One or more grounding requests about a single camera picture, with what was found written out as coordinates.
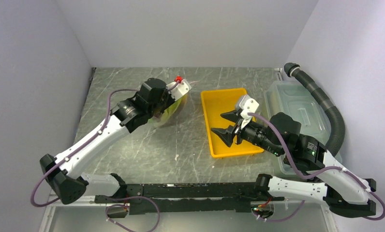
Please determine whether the purple cable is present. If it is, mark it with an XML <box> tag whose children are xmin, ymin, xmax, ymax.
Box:
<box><xmin>30</xmin><ymin>81</ymin><xmax>182</xmax><ymax>232</ymax></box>
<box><xmin>247</xmin><ymin>112</ymin><xmax>385</xmax><ymax>223</ymax></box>

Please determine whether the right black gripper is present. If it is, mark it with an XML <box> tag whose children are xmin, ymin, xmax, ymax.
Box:
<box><xmin>211</xmin><ymin>109</ymin><xmax>283</xmax><ymax>156</ymax></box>

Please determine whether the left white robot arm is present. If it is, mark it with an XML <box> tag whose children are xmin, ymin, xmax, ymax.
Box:
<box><xmin>40</xmin><ymin>76</ymin><xmax>192</xmax><ymax>204</ymax></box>

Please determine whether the celery stalk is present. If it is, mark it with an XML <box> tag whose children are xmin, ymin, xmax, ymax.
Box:
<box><xmin>160</xmin><ymin>97</ymin><xmax>187</xmax><ymax>121</ymax></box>

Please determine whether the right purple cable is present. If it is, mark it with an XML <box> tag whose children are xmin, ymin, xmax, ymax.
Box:
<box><xmin>247</xmin><ymin>112</ymin><xmax>385</xmax><ymax>223</ymax></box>

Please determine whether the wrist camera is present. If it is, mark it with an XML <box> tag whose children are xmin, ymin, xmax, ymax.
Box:
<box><xmin>166</xmin><ymin>75</ymin><xmax>192</xmax><ymax>101</ymax></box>
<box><xmin>235</xmin><ymin>95</ymin><xmax>259</xmax><ymax>129</ymax></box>

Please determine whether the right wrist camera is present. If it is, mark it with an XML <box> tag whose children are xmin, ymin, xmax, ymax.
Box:
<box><xmin>235</xmin><ymin>95</ymin><xmax>259</xmax><ymax>129</ymax></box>

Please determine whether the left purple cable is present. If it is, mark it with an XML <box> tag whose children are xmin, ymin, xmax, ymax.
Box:
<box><xmin>30</xmin><ymin>81</ymin><xmax>182</xmax><ymax>232</ymax></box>

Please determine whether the black corrugated hose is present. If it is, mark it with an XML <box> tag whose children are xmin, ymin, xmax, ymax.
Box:
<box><xmin>283</xmin><ymin>62</ymin><xmax>346</xmax><ymax>156</ymax></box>

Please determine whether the yellow plastic tray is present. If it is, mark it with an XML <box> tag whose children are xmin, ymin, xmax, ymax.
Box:
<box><xmin>201</xmin><ymin>88</ymin><xmax>264</xmax><ymax>159</ymax></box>

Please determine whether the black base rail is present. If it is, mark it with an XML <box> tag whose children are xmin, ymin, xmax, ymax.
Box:
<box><xmin>94</xmin><ymin>182</ymin><xmax>284</xmax><ymax>215</ymax></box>

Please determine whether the clear zip top bag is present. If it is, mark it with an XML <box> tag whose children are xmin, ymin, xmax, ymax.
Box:
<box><xmin>148</xmin><ymin>77</ymin><xmax>195</xmax><ymax>128</ymax></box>

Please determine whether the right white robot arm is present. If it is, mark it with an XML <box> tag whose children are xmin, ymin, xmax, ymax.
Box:
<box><xmin>211</xmin><ymin>110</ymin><xmax>377</xmax><ymax>220</ymax></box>

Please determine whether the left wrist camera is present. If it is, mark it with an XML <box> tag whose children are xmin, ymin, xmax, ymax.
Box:
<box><xmin>166</xmin><ymin>75</ymin><xmax>192</xmax><ymax>101</ymax></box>

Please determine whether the clear plastic storage box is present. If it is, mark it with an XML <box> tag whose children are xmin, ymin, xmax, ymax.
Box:
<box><xmin>261</xmin><ymin>81</ymin><xmax>330</xmax><ymax>179</ymax></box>

